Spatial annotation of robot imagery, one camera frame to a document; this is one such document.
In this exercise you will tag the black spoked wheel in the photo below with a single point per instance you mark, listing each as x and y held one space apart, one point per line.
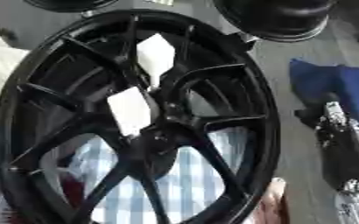
223 163

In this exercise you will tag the black round wheel rim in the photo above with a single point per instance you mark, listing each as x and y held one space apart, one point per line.
277 19
67 4

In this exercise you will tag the blue fabric object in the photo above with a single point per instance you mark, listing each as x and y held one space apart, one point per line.
351 84

